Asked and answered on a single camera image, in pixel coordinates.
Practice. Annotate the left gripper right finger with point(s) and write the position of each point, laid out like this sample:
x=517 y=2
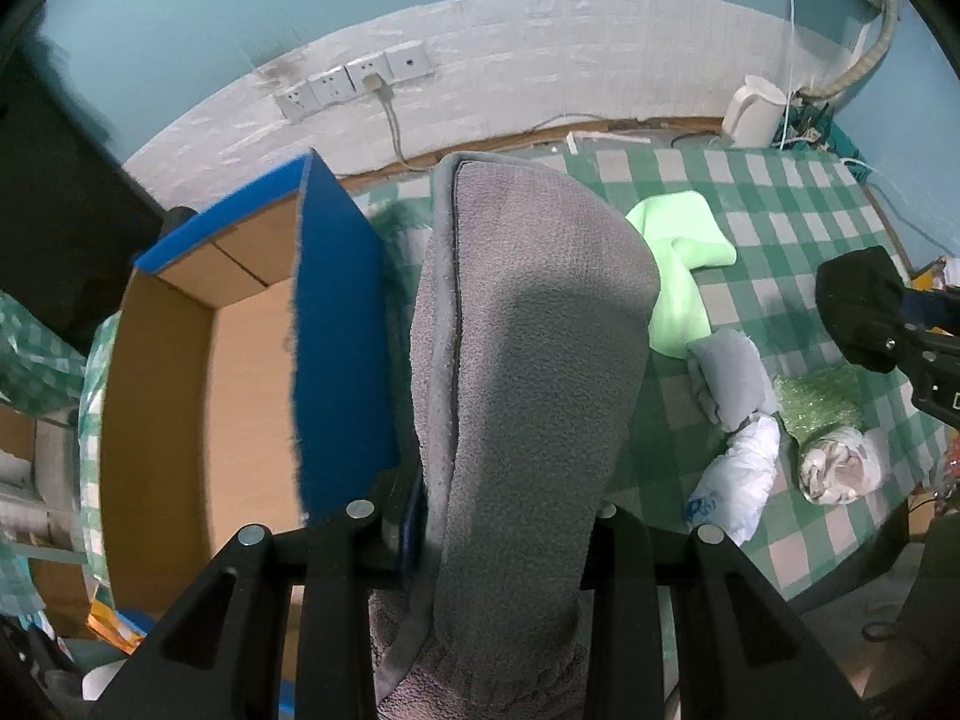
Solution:
x=742 y=652

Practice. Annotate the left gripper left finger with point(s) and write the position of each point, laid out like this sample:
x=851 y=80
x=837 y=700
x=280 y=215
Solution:
x=218 y=650

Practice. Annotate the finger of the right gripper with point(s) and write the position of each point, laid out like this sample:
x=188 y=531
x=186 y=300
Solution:
x=918 y=347
x=932 y=308

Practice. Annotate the black knit ball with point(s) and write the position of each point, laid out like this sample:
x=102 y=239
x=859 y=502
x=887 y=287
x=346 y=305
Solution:
x=858 y=298

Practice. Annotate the green glitter sponge mat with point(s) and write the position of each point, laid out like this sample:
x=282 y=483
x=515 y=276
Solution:
x=817 y=403

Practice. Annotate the blue-grey cloth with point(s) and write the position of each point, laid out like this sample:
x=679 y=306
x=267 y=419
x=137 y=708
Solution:
x=729 y=380

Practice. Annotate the grey towel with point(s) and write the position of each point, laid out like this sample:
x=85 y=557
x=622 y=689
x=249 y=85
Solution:
x=527 y=348

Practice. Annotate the white plastic bag bundle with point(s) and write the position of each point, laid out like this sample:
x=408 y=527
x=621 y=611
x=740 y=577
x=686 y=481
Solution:
x=733 y=490

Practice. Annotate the green checkered tablecloth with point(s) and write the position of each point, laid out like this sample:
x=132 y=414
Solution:
x=785 y=213

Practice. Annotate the green microfibre cloth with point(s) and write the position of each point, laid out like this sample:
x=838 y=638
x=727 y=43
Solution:
x=683 y=236

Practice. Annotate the blue cardboard box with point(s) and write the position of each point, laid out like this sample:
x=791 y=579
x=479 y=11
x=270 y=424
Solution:
x=296 y=225

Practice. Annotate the white electric kettle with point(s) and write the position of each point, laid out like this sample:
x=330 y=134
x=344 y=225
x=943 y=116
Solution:
x=754 y=113

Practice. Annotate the silver insulated pipe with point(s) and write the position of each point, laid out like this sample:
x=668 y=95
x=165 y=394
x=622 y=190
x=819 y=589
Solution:
x=874 y=39

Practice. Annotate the white plastic stick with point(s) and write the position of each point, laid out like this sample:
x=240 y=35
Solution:
x=576 y=138

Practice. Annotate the white wall socket strip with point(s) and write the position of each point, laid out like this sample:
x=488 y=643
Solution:
x=369 y=74

